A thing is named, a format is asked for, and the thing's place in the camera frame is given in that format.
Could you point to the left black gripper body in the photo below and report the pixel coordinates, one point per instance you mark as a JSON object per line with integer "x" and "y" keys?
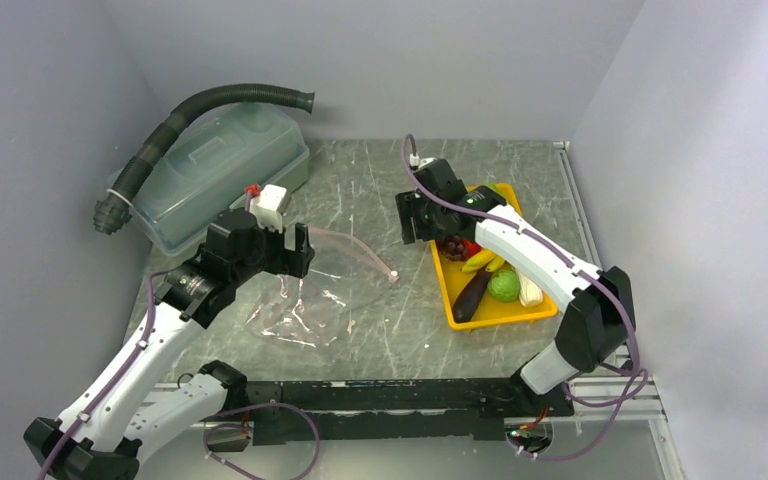
{"x": 268, "y": 255}

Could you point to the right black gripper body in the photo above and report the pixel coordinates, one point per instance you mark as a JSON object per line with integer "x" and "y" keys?
{"x": 429, "y": 224}

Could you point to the clear pink zip top bag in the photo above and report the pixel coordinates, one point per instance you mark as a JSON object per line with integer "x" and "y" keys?
{"x": 344, "y": 276}

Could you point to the yellow plastic tray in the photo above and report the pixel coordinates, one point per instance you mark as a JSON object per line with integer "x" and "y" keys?
{"x": 490, "y": 312}

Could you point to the green white celery stalk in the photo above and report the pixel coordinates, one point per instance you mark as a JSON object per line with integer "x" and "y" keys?
{"x": 529, "y": 293}

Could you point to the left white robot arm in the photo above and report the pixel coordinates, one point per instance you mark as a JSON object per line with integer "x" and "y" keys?
{"x": 103, "y": 434}

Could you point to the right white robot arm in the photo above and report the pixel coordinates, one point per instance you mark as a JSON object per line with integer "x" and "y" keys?
{"x": 596, "y": 305}

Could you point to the purple grape bunch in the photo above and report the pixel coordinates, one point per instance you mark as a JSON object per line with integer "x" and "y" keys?
{"x": 453, "y": 248}

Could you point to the orange red mango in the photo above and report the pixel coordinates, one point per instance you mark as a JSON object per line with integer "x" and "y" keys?
{"x": 470, "y": 249}

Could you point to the yellow banana bunch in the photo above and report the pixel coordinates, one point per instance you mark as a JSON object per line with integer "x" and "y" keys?
{"x": 485, "y": 260}

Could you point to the clear lidded storage box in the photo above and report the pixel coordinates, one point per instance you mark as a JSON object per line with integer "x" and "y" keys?
{"x": 190, "y": 169}

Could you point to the purple eggplant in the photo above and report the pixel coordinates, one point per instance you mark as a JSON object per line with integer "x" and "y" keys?
{"x": 469, "y": 299}

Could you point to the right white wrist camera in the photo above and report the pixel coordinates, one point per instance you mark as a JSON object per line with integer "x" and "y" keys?
{"x": 416, "y": 162}

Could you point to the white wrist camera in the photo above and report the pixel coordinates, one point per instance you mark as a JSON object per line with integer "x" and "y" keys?
{"x": 416, "y": 162}
{"x": 268, "y": 205}

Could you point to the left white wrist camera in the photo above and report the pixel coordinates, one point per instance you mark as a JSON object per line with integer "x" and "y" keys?
{"x": 268, "y": 205}

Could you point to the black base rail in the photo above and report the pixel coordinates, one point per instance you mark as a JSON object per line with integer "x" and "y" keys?
{"x": 479, "y": 408}

